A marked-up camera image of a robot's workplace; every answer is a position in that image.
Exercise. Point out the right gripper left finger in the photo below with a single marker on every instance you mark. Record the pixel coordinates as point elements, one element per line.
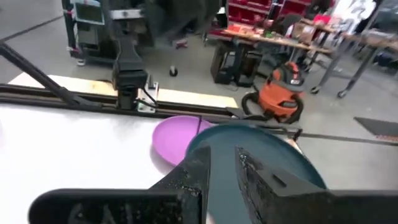
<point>192,174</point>

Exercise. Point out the red shelving unit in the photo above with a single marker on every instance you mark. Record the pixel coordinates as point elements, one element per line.
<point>248,12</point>

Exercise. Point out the wooden table board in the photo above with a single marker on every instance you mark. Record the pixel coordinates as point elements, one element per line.
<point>192,98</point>

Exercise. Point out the dark blue teal plate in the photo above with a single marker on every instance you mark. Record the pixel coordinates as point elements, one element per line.
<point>264,143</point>

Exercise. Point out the wooden workbench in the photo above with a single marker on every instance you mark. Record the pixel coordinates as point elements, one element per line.
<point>273,39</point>

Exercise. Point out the black floor mat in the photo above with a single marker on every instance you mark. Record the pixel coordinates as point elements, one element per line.
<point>376,127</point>

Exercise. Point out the black aluminium table frame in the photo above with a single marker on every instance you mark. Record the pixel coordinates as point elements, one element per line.
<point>46,96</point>

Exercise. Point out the black equipment cart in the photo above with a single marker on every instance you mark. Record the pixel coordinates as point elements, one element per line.
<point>87,34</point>

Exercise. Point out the blurred black office chair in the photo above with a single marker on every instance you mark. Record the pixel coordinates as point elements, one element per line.
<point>177,18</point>

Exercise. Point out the black boxes under workbench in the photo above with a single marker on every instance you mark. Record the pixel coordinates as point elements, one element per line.
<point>236,68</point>

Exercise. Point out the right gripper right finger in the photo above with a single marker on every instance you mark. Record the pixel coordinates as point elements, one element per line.
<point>261,186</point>

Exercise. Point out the orange shop vacuum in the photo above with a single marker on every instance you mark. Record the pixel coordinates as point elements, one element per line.
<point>247,102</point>
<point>276,93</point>

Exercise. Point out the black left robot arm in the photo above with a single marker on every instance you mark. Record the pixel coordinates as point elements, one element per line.
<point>129,74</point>

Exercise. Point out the purple plate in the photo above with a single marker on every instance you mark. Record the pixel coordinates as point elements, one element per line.
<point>171,140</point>

